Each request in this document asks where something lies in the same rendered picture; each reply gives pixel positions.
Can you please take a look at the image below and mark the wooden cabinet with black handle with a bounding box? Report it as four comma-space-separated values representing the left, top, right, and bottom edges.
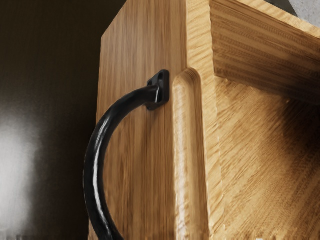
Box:
82, 0, 320, 240

